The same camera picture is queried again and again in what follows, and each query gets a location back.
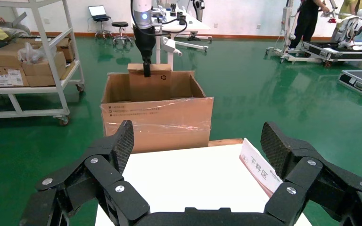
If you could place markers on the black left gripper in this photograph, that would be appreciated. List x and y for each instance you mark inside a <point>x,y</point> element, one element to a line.
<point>145,40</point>

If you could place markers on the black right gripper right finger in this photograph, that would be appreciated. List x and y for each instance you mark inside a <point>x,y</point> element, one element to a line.
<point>277,146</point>

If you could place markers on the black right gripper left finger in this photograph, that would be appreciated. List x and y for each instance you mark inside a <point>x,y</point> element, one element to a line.
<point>123,146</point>

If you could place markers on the small cardboard box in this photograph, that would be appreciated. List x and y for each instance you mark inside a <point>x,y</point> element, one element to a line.
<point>156,87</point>

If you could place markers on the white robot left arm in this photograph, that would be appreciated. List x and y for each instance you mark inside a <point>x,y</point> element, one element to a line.
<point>142,12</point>

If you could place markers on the large open cardboard box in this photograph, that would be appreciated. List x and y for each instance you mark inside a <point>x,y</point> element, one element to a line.
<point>156,124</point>

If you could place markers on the plain cardboard box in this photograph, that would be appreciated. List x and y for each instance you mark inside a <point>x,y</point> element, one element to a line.
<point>3,56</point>
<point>66,50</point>
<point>40,75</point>

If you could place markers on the cardboard box with shipping label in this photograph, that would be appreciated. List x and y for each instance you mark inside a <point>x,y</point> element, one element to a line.
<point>9,78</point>

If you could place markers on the white label sign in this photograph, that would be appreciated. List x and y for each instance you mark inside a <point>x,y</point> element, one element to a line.
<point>256,165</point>

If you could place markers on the black round stool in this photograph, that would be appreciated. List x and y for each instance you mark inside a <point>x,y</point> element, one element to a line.
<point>120,28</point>

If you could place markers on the open laptop white screen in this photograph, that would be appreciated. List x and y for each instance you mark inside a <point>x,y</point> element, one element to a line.
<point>97,11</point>

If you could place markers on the black grey device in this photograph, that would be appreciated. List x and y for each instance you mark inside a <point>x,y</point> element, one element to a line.
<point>198,4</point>

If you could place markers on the long black platform case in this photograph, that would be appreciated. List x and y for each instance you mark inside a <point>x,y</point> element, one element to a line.
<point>324,51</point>

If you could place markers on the white wheeled shelf cart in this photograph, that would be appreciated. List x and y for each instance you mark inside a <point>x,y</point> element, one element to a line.
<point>28,90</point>

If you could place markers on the clear plastic bag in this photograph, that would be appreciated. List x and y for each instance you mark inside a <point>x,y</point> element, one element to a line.
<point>32,54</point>

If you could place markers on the standing person black clothes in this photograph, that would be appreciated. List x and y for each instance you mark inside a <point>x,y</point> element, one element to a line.
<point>306,21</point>

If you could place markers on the grey laptop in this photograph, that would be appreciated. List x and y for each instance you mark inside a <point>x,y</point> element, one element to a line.
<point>20,19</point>

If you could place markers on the standing person yellow shirt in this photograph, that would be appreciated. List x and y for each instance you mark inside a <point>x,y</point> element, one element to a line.
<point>351,7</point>

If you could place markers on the grey wrist camera housing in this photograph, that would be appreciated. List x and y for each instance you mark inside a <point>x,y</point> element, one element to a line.
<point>170,45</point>

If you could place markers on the white wheeled lifting frame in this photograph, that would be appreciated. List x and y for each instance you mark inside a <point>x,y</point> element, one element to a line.
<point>284,28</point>

